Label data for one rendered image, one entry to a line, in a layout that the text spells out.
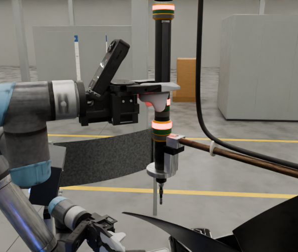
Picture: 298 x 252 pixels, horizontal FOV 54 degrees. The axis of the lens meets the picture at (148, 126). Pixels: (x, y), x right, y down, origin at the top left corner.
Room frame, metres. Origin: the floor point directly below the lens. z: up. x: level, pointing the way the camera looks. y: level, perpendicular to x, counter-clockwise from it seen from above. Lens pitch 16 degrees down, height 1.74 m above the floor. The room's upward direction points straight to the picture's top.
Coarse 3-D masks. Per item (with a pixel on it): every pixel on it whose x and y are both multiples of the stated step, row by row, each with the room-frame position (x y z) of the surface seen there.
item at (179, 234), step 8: (136, 216) 0.48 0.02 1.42; (144, 216) 0.45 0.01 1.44; (160, 224) 0.47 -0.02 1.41; (168, 224) 0.44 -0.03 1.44; (176, 224) 0.42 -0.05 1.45; (168, 232) 0.54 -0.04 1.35; (176, 232) 0.47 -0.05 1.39; (184, 232) 0.44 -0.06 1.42; (192, 232) 0.42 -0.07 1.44; (184, 240) 0.51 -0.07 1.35; (192, 240) 0.46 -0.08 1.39; (200, 240) 0.43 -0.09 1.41; (208, 240) 0.41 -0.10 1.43; (216, 240) 0.40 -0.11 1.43; (192, 248) 0.53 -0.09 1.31; (200, 248) 0.48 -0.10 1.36; (208, 248) 0.44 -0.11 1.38; (216, 248) 0.42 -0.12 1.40; (224, 248) 0.40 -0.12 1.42; (232, 248) 0.39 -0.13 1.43
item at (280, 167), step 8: (184, 144) 0.58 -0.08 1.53; (192, 144) 0.56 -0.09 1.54; (200, 144) 0.55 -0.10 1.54; (216, 152) 0.52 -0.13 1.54; (224, 152) 0.51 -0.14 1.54; (232, 152) 0.50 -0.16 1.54; (240, 160) 0.49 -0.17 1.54; (248, 160) 0.48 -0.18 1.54; (256, 160) 0.47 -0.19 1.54; (264, 160) 0.46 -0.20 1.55; (264, 168) 0.46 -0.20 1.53; (272, 168) 0.45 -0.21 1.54; (280, 168) 0.44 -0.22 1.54; (288, 168) 0.43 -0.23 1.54; (296, 176) 0.42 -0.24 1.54
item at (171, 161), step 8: (168, 136) 0.60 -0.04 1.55; (184, 136) 0.60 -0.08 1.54; (168, 144) 0.59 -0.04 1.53; (176, 144) 0.58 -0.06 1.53; (168, 152) 0.59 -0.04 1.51; (176, 152) 0.59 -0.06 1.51; (168, 160) 0.59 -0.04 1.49; (176, 160) 0.61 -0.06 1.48; (152, 168) 0.62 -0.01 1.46; (168, 168) 0.59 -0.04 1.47; (176, 168) 0.61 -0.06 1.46; (152, 176) 0.60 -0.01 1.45; (160, 176) 0.59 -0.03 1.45; (168, 176) 0.60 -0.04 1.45
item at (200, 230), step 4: (192, 228) 0.66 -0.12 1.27; (196, 228) 0.66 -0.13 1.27; (200, 228) 0.66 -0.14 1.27; (204, 228) 0.67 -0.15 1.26; (200, 232) 0.65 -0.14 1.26; (204, 232) 0.66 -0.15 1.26; (208, 232) 0.67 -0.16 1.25; (172, 236) 0.67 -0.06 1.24; (172, 240) 0.66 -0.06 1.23; (172, 244) 0.65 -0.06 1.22; (176, 244) 0.64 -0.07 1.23; (172, 248) 0.65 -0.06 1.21; (176, 248) 0.64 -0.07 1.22; (180, 248) 0.63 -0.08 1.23
